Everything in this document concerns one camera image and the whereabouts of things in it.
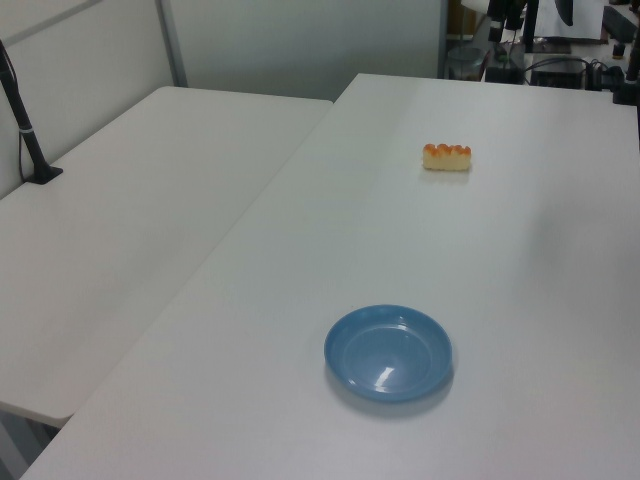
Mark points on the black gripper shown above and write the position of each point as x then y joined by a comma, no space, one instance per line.
505,9

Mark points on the orange glazed bread roll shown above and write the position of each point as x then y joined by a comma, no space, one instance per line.
446,159

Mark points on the blue plastic plate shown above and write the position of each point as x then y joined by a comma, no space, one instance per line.
389,354

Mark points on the black vertical pole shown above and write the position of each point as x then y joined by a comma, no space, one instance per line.
530,25

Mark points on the brown wooden cabinet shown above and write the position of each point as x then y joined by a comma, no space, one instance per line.
461,17

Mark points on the small black box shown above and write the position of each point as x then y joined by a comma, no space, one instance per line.
502,74

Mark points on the grey round waste bin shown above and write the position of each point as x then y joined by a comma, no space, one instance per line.
465,62

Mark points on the black electronics box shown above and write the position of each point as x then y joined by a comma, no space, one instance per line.
557,74

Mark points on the white side table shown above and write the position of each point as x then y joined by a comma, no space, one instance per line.
125,225

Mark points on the black table clamp mount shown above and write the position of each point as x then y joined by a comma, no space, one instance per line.
626,87

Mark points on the grey metal partition post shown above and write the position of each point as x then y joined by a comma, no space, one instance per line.
172,42

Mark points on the black angled camera stand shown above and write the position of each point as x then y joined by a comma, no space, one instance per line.
24,127

